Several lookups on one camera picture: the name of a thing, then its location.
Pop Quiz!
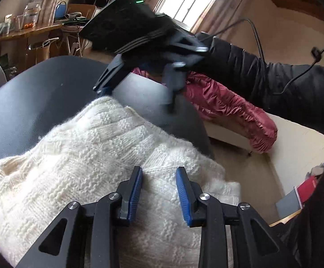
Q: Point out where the wooden cabinet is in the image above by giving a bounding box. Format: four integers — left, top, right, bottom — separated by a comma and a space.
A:
65, 4, 98, 24

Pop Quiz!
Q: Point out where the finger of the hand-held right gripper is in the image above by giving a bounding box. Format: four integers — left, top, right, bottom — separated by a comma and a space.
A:
93, 54, 132, 97

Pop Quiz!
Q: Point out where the red book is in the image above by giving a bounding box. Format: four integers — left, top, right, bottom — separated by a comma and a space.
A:
295, 175, 319, 204

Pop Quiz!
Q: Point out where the pink quilt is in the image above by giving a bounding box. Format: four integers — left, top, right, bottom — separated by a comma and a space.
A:
131, 66, 279, 155

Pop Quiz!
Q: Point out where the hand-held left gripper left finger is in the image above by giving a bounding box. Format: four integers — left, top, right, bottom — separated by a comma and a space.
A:
17, 166, 143, 268

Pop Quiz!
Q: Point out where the blue basket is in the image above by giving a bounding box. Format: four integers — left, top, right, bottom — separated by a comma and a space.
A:
54, 1, 68, 21

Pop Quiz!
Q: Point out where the cream bed base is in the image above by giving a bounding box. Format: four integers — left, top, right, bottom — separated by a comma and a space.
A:
205, 112, 324, 226

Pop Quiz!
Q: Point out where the white stool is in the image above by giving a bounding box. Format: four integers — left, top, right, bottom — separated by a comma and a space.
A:
27, 36, 60, 52

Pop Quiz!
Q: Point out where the person's black jacket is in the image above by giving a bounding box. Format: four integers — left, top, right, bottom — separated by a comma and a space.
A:
274, 142, 324, 268

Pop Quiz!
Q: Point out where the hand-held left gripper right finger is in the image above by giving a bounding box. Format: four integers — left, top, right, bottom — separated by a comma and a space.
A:
176, 167, 299, 268

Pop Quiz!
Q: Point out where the white framed window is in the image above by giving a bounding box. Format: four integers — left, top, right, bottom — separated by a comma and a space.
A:
153, 0, 224, 25

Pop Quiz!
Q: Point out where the black cable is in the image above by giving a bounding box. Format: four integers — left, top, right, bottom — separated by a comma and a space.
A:
211, 18, 324, 95

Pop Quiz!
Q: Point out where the cream knit sweater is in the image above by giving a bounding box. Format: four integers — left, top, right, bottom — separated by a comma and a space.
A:
0, 96, 242, 268

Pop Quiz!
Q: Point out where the person's right forearm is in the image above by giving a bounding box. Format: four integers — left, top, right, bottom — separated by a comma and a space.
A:
198, 32, 324, 137

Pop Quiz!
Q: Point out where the clear container of oranges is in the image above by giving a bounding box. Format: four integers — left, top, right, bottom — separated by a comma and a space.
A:
22, 3, 42, 30

